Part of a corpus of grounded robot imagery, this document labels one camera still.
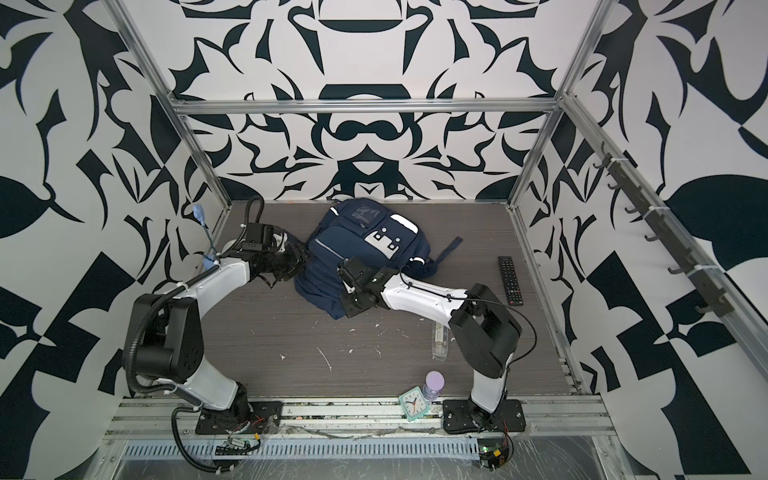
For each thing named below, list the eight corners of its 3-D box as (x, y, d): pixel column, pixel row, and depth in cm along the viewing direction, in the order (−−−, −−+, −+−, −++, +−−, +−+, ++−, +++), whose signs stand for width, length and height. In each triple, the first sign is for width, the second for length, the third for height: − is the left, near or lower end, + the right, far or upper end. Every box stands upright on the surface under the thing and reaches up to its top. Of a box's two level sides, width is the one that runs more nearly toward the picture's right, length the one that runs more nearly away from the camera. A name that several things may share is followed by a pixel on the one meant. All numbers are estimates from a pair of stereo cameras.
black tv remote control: (508, 305, 96) (511, 300, 94) (498, 261, 107) (500, 256, 104) (520, 305, 96) (523, 301, 94) (508, 261, 107) (511, 256, 104)
